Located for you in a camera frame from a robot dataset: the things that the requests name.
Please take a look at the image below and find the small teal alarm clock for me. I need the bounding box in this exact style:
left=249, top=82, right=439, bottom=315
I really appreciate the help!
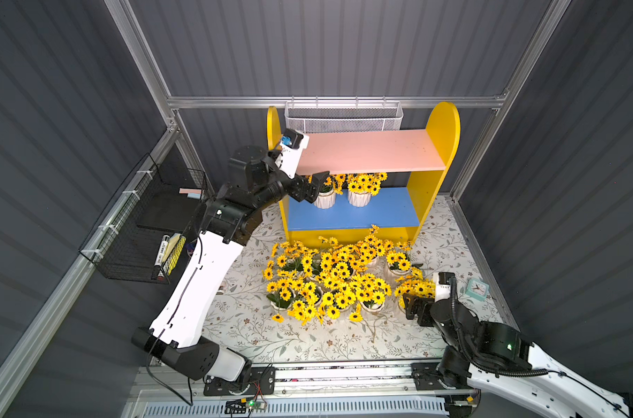
left=465, top=278, right=490, bottom=301

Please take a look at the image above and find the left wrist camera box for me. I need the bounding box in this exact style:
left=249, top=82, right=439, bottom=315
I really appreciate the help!
left=276, top=128, right=310, bottom=179

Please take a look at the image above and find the white mesh desk organizer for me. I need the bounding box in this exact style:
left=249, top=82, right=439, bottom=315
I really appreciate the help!
left=284, top=101, right=404, bottom=133

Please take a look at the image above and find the black wire wall basket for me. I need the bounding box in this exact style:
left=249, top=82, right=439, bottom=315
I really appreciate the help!
left=81, top=152, right=209, bottom=285

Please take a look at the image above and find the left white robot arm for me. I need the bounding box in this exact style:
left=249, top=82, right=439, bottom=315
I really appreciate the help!
left=132, top=145, right=329, bottom=384

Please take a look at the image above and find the yellow wooden shelf unit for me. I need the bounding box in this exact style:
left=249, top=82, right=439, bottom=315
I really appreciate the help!
left=279, top=102, right=461, bottom=247

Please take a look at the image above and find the shelf sunflower pot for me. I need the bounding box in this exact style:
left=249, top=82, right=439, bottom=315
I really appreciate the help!
left=287, top=281, right=323, bottom=327
left=318, top=236, right=354, bottom=283
left=349, top=273, right=391, bottom=322
left=346, top=172, right=388, bottom=207
left=394, top=268, right=436, bottom=309
left=266, top=278, right=303, bottom=322
left=355, top=225, right=395, bottom=266
left=320, top=279, right=356, bottom=320
left=313, top=174, right=347, bottom=210
left=297, top=250, right=323, bottom=282

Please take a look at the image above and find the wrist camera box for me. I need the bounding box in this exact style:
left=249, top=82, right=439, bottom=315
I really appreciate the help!
left=276, top=128, right=310, bottom=179
left=433, top=272, right=456, bottom=301

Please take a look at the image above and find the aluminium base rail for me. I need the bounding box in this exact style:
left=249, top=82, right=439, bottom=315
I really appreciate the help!
left=132, top=356, right=558, bottom=418

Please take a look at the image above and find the white marker in basket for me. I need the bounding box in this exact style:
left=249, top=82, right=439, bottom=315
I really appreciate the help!
left=152, top=235, right=170, bottom=280

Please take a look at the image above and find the yellow marker in basket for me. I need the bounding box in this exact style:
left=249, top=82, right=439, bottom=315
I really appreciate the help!
left=161, top=233, right=186, bottom=277

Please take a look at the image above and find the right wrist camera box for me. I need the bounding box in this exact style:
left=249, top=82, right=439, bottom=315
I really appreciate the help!
left=433, top=272, right=456, bottom=301

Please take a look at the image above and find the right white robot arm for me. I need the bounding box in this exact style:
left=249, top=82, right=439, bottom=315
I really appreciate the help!
left=402, top=294, right=633, bottom=417

